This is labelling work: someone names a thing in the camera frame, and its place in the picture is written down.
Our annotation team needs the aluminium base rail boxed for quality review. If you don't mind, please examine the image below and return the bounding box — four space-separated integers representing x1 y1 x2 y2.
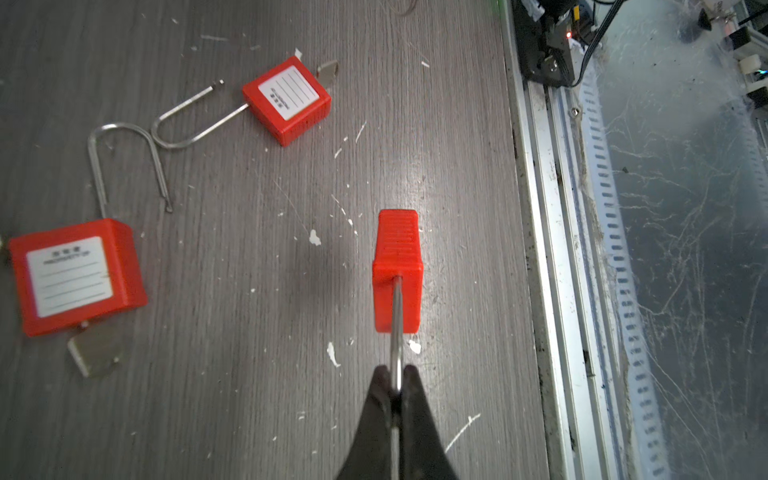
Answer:
497 0 637 480

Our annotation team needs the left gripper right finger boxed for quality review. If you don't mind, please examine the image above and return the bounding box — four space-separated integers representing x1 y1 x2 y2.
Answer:
398 365 458 479

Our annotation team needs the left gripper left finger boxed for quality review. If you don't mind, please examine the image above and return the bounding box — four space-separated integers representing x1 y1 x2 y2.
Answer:
336 365 398 479

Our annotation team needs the red padlock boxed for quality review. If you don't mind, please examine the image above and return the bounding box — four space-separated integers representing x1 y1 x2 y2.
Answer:
150 56 332 150
8 122 175 379
371 208 425 480

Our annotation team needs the white slotted cable duct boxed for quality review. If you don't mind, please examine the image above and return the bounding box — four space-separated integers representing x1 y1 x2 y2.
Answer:
577 65 672 479

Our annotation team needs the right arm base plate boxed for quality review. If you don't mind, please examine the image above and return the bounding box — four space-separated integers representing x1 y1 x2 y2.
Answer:
511 0 577 88

